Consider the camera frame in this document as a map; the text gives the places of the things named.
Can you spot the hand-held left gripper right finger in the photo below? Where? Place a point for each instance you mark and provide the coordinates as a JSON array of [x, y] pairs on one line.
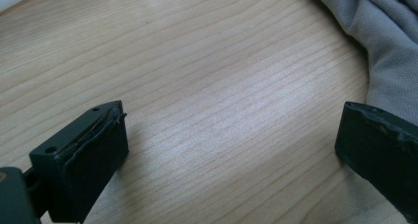
[[378, 151]]

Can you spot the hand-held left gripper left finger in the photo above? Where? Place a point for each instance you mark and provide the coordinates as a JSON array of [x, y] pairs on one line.
[[82, 161]]

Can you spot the grey cloth garment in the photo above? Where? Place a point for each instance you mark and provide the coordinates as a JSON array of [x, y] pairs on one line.
[[384, 43]]

